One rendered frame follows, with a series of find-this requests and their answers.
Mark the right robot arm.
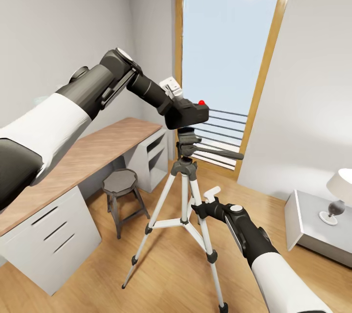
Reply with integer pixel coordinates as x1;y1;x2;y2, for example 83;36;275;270
191;186;333;313

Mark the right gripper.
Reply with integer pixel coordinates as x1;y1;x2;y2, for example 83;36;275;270
191;196;222;219

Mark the digital camera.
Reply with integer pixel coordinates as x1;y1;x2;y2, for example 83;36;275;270
164;98;209;130

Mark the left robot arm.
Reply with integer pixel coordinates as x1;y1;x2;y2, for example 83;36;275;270
0;47;183;215

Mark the camera tripod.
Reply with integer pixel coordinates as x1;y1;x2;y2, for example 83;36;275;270
122;127;244;313

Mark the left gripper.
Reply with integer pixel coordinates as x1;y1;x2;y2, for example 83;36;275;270
140;80;182;117

